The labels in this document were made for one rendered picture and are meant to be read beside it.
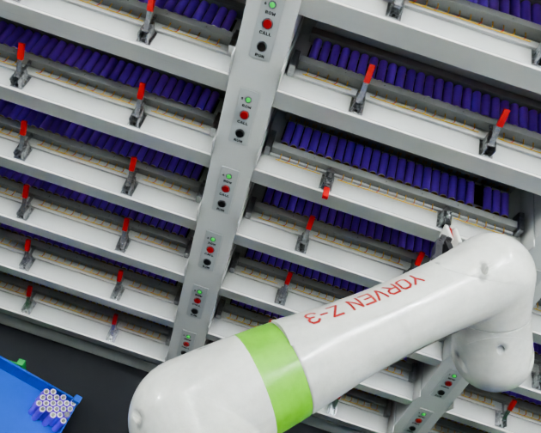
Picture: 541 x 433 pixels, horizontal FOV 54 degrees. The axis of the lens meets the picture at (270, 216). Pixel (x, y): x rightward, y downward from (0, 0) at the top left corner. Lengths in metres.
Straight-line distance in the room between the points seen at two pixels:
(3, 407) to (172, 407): 1.17
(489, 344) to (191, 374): 0.40
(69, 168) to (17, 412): 0.71
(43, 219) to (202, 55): 0.65
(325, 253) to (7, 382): 0.97
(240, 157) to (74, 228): 0.54
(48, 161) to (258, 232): 0.53
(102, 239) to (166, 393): 0.93
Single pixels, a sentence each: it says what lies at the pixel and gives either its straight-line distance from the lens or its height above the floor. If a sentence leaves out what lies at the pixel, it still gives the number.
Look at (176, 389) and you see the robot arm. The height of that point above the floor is 1.04.
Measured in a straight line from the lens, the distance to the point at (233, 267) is 1.38.
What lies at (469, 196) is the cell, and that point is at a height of 0.94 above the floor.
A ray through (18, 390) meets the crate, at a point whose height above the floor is 0.06.
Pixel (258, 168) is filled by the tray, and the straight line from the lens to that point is 1.15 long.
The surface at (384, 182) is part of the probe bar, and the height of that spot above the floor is 0.93.
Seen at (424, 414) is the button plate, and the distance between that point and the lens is 1.65.
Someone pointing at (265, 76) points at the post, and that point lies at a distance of 1.05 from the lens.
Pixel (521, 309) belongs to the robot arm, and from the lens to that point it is 0.75.
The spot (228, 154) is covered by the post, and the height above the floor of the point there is 0.90.
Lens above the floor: 1.50
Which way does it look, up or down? 37 degrees down
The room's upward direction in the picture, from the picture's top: 18 degrees clockwise
